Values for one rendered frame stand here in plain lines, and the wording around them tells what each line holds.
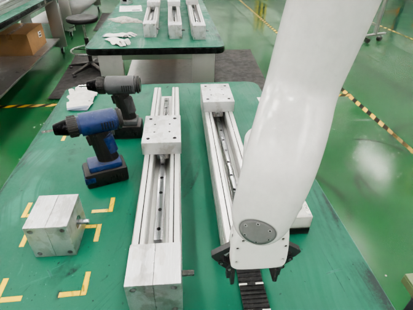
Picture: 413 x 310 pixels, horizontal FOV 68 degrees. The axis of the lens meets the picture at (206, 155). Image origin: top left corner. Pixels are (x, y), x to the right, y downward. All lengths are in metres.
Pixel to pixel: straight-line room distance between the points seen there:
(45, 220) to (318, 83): 0.61
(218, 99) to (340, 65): 0.78
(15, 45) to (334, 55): 4.09
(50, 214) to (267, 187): 0.53
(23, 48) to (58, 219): 3.63
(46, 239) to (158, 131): 0.40
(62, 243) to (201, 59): 1.74
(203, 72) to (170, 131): 1.42
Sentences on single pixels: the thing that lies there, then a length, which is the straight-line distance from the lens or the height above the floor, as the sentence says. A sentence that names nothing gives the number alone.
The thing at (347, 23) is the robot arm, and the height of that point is 1.31.
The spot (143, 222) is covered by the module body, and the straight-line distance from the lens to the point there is 0.70.
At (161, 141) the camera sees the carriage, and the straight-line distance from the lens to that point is 0.87.
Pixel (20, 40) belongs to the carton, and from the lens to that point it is 4.26.
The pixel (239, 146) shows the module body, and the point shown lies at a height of 0.86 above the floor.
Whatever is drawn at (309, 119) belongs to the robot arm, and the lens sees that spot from 0.35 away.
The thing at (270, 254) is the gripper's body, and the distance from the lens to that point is 0.57.
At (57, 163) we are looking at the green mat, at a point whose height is 0.78.
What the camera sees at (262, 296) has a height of 0.79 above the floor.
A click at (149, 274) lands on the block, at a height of 0.87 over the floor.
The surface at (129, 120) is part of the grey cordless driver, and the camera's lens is 1.11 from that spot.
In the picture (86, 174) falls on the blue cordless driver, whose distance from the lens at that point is 0.92.
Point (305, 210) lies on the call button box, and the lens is 0.79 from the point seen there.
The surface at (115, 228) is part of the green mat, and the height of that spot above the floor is 0.78.
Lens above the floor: 1.37
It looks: 35 degrees down
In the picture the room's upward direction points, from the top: 1 degrees clockwise
